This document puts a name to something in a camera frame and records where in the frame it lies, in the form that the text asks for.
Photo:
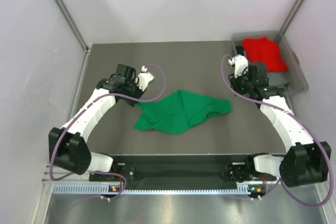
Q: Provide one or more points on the red folded t shirt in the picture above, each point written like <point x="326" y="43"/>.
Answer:
<point x="265" y="51"/>

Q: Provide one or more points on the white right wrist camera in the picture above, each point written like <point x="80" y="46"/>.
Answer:
<point x="240" y="63"/>

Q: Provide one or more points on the black folded t shirt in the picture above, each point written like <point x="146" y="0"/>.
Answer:
<point x="241" y="51"/>

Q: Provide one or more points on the aluminium frame rail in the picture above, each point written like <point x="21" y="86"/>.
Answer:
<point x="60" y="172"/>

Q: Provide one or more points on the slotted cable duct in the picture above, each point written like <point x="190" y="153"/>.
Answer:
<point x="106" y="189"/>

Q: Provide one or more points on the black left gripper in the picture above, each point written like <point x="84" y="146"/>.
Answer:
<point x="134" y="83"/>

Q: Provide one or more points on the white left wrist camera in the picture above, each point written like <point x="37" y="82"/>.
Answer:
<point x="144" y="78"/>

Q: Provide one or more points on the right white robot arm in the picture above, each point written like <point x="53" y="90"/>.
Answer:
<point x="304" y="162"/>

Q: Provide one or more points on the clear plastic bin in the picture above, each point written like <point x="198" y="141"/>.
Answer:
<point x="297" y="81"/>

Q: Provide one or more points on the grey folded t shirt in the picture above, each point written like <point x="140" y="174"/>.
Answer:
<point x="279" y="78"/>

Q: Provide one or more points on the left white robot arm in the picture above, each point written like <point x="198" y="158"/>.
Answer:
<point x="68" y="147"/>

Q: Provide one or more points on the green t shirt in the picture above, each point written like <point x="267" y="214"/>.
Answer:
<point x="180" y="112"/>

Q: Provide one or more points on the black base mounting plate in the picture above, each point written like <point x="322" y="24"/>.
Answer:
<point x="207" y="171"/>

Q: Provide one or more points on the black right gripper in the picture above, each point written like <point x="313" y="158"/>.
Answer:
<point x="233" y="82"/>

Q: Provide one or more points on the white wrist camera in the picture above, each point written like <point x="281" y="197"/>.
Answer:
<point x="240" y="63"/>
<point x="144" y="78"/>

